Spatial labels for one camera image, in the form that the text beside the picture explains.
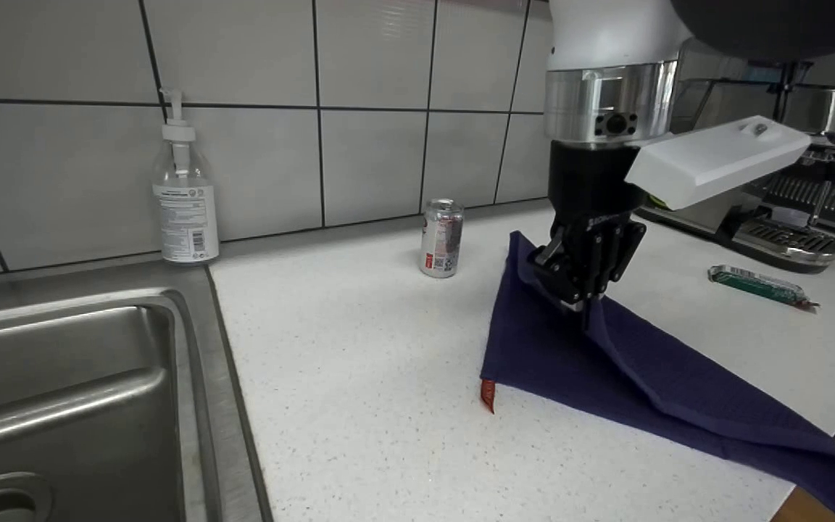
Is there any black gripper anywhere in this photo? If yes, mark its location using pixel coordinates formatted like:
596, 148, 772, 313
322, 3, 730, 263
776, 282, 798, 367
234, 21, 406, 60
531, 142, 648, 315

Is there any dark blue towel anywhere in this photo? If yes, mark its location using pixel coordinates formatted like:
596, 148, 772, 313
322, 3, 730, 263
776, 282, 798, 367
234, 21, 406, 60
479, 229, 835, 522

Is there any silver soda can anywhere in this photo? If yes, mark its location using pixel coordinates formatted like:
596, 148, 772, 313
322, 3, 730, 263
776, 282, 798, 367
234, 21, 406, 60
417, 196, 467, 282

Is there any stainless steel espresso machine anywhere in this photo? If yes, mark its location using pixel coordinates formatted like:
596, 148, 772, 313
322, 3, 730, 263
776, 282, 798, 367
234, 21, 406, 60
644, 54, 835, 276

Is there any clear soap pump bottle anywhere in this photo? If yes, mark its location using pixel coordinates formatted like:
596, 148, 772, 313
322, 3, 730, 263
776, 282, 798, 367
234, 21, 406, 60
150, 92, 224, 266

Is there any stainless steel sink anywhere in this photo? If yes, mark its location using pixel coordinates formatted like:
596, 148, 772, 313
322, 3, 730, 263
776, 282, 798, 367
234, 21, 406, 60
0, 260, 276, 522

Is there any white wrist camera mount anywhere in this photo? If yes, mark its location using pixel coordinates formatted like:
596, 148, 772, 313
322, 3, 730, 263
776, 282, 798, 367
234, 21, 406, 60
624, 112, 814, 210

